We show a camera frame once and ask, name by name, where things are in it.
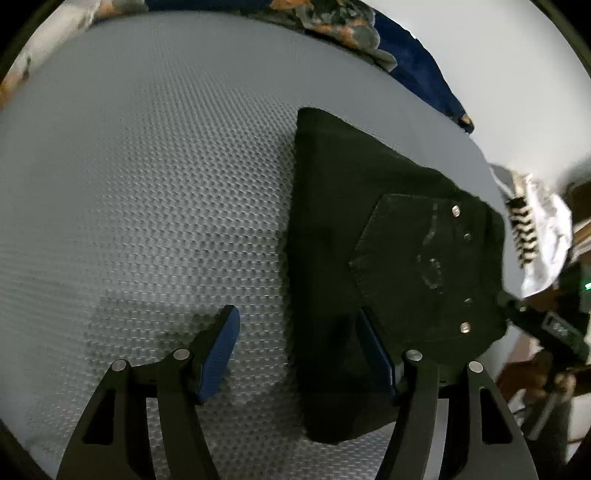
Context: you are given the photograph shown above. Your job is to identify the grey mesh bed mattress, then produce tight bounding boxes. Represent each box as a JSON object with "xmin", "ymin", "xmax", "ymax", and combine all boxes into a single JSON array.
[{"xmin": 0, "ymin": 9, "xmax": 523, "ymax": 480}]

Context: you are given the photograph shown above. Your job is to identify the black pants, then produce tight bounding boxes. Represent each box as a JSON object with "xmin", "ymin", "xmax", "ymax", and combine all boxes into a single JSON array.
[{"xmin": 284, "ymin": 107, "xmax": 509, "ymax": 445}]

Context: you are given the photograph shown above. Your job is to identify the person's right hand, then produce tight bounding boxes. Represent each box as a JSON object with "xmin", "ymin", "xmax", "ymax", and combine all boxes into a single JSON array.
[{"xmin": 531, "ymin": 364, "xmax": 576, "ymax": 398}]

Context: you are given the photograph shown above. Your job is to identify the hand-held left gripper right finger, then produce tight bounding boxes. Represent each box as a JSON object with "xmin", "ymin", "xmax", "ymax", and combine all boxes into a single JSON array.
[{"xmin": 359, "ymin": 309, "xmax": 539, "ymax": 480}]

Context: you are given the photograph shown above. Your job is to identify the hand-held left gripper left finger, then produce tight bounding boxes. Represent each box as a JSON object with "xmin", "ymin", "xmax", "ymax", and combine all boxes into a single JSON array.
[{"xmin": 55, "ymin": 305, "xmax": 241, "ymax": 480}]

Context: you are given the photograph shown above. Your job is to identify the wooden bed frame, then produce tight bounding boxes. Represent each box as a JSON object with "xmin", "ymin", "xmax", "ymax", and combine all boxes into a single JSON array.
[{"xmin": 566, "ymin": 181, "xmax": 591, "ymax": 260}]

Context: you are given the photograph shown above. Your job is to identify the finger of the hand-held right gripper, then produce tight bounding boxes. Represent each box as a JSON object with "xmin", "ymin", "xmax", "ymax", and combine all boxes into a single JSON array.
[{"xmin": 495, "ymin": 293, "xmax": 525, "ymax": 324}]

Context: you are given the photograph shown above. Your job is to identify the blue printed blanket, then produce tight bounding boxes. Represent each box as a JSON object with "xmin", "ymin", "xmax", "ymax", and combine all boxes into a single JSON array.
[{"xmin": 0, "ymin": 0, "xmax": 475, "ymax": 136}]

